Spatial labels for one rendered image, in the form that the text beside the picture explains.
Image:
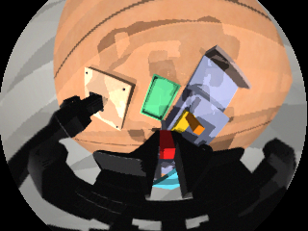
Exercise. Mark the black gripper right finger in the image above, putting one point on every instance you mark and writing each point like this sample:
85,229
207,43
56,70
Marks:
192,162

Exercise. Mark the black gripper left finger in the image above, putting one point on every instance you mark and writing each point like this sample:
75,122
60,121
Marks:
140,162

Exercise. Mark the green tray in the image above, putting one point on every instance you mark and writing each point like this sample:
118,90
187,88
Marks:
158,98
170,102

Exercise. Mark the yellow wheel chock with orange handle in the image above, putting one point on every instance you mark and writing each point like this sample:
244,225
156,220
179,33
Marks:
187,119

